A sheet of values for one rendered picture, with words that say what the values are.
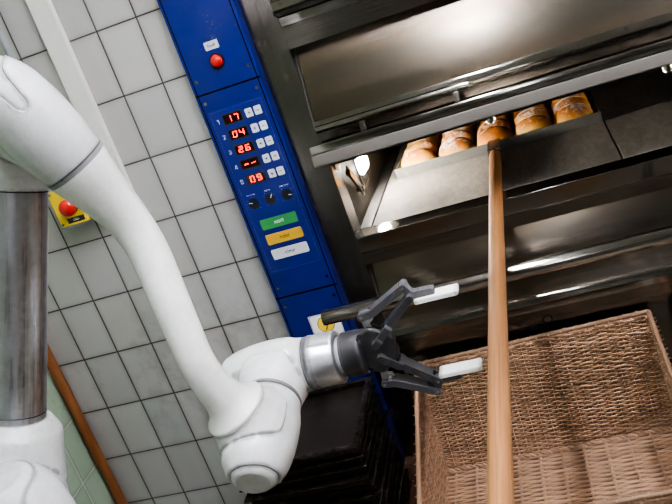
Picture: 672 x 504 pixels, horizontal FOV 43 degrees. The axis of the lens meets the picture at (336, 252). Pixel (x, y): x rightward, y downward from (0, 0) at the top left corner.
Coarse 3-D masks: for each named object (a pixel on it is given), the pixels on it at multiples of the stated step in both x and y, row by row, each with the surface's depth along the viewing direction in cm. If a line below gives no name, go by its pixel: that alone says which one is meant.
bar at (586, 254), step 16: (624, 240) 149; (640, 240) 148; (656, 240) 147; (544, 256) 154; (560, 256) 152; (576, 256) 151; (592, 256) 150; (608, 256) 150; (480, 272) 157; (512, 272) 154; (528, 272) 154; (544, 272) 153; (464, 288) 157; (480, 288) 157; (352, 304) 163; (368, 304) 162; (336, 320) 164
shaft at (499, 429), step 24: (504, 264) 151; (504, 288) 142; (504, 312) 133; (504, 336) 126; (504, 360) 120; (504, 384) 114; (504, 408) 108; (504, 432) 104; (504, 456) 99; (504, 480) 95
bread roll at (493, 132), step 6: (492, 126) 227; (498, 126) 225; (504, 126) 226; (486, 132) 226; (492, 132) 225; (498, 132) 224; (504, 132) 224; (510, 132) 225; (480, 138) 226; (486, 138) 225; (492, 138) 225; (480, 144) 227
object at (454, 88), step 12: (456, 84) 171; (468, 84) 170; (420, 96) 173; (432, 96) 172; (456, 96) 171; (384, 108) 175; (396, 108) 175; (336, 120) 178; (348, 120) 177; (360, 120) 177
